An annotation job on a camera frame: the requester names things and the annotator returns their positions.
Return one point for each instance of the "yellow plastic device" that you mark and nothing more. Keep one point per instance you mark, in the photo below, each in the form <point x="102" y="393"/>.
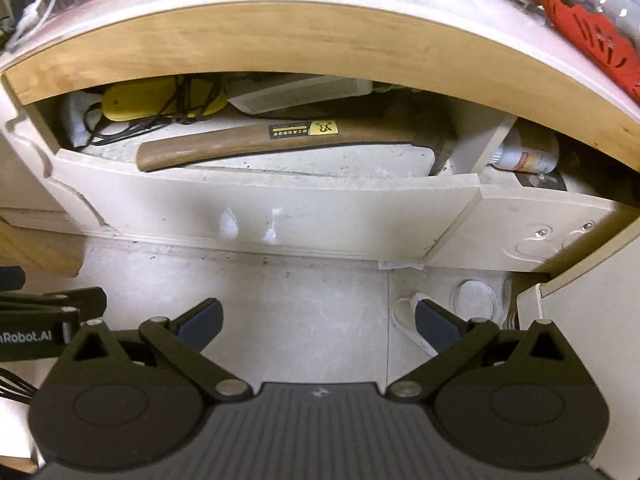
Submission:
<point x="130" y="100"/>

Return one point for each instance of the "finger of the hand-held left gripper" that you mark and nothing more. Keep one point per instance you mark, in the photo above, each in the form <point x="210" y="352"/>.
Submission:
<point x="12" y="279"/>
<point x="75" y="302"/>

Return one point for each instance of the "white flat box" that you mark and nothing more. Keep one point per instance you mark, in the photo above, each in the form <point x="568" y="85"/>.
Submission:
<point x="300" y="95"/>

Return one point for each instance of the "white plastic bag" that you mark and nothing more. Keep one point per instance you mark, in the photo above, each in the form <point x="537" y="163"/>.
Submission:
<point x="75" y="115"/>

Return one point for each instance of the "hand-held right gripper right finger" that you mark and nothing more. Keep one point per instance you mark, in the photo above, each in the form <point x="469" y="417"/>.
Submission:
<point x="440" y="330"/>

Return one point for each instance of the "white paper scrap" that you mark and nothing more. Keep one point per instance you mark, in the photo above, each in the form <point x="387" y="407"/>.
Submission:
<point x="400" y="264"/>

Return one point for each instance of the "cream cabinet door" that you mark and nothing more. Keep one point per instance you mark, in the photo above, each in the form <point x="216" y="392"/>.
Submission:
<point x="590" y="310"/>

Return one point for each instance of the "black printed paper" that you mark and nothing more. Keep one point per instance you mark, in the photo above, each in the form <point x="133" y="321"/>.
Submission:
<point x="542" y="180"/>

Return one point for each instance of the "white bottle red label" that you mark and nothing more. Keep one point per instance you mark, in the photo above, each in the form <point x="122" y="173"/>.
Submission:
<point x="530" y="155"/>

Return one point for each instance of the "orange plastic basket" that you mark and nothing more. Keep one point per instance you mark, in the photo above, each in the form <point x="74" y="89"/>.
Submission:
<point x="585" y="25"/>

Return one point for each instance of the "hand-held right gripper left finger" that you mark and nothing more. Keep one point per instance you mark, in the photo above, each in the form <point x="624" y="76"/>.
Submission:
<point x="202" y="322"/>

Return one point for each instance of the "cream drawer with metal screws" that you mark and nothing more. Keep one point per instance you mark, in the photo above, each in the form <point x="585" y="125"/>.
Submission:
<point x="500" y="220"/>

